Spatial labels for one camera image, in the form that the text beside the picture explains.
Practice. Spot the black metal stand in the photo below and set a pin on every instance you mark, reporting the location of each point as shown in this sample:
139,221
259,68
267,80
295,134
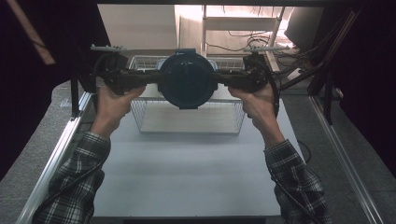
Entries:
328,99
74,96

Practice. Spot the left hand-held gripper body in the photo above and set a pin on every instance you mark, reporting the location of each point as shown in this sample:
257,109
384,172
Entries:
116,74

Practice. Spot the beige panel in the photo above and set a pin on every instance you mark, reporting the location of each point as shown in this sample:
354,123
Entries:
137,26

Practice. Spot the white metal rack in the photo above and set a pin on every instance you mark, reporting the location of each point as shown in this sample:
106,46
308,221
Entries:
239,23

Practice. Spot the dark monitor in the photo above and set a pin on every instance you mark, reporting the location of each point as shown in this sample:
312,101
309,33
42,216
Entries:
303,28

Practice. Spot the dark curtain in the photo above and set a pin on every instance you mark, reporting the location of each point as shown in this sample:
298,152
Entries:
370,77
28,93

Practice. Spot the person's left hand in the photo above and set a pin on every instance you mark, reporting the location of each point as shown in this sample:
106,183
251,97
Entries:
113,109

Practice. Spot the dark teal round lid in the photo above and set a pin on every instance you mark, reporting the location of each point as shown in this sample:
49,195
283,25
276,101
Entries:
186,81

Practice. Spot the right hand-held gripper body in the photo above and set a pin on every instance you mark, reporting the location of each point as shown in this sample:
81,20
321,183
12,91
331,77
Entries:
253,73

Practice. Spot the aluminium table rail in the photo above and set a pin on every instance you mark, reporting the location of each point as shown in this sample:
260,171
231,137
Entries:
56,158
345,161

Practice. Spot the person's right hand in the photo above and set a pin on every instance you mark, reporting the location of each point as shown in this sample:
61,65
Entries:
260,107

